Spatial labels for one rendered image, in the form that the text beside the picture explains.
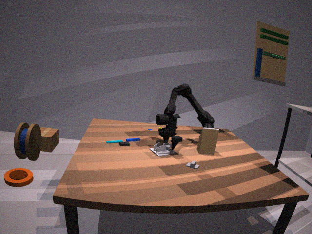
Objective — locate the white rectangular block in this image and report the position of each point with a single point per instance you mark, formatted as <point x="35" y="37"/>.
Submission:
<point x="193" y="165"/>

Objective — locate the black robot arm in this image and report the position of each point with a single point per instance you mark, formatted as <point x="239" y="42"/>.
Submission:
<point x="168" y="118"/>

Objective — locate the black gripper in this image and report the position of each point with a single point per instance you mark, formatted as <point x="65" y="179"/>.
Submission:
<point x="175" y="139"/>

